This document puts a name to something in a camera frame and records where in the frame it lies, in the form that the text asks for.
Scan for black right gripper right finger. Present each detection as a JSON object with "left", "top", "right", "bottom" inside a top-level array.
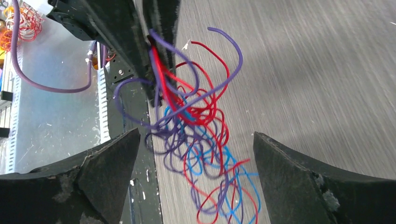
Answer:
[{"left": 253, "top": 132, "right": 396, "bottom": 224}]

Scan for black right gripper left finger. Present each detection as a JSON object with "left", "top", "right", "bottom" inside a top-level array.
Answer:
[{"left": 0, "top": 129, "right": 141, "bottom": 224}]

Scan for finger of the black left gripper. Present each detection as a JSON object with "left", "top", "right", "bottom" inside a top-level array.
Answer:
[
  {"left": 90, "top": 0, "right": 154, "bottom": 105},
  {"left": 142, "top": 0, "right": 181, "bottom": 67}
]

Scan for red blue purple cables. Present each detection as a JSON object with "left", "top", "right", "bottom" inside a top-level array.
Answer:
[{"left": 113, "top": 27, "right": 262, "bottom": 224}]

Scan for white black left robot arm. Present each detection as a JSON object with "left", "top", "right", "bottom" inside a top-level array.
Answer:
[{"left": 47, "top": 0, "right": 181, "bottom": 81}]

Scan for perforated metal cable rail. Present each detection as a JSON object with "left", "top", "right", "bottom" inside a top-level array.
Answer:
[{"left": 97, "top": 42, "right": 111, "bottom": 144}]

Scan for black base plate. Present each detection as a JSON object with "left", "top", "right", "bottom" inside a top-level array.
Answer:
[{"left": 103, "top": 56, "right": 163, "bottom": 224}]

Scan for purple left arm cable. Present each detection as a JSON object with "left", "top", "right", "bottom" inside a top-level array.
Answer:
[{"left": 11, "top": 0, "right": 97, "bottom": 94}]

